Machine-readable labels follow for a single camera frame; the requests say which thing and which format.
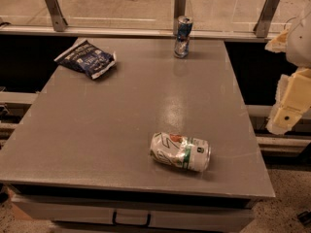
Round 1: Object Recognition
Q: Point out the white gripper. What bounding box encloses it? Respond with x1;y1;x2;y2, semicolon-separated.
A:
264;2;311;135

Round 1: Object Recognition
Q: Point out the blue silver redbull can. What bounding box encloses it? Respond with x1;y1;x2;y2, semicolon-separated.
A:
174;16;193;58

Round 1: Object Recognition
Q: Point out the crushed white green soda can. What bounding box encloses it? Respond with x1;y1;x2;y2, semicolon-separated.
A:
150;132;211;172

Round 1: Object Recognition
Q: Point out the blue chip bag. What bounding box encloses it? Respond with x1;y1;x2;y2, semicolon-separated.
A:
54;40;116;80

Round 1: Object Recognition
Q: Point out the right metal railing bracket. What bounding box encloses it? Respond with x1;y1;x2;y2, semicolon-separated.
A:
254;0;280;38

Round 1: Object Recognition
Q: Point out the metal railing bracket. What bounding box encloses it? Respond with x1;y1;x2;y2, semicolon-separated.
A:
254;0;280;38
173;0;186;35
45;0;68;32

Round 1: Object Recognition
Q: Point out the middle metal railing bracket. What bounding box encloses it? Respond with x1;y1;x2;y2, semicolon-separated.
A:
173;0;186;35

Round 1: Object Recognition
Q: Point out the left metal railing bracket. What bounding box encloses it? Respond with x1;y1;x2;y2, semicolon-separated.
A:
45;0;68;32

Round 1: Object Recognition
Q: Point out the grey drawer with black handle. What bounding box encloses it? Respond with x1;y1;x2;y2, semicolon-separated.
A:
12;195;254;233

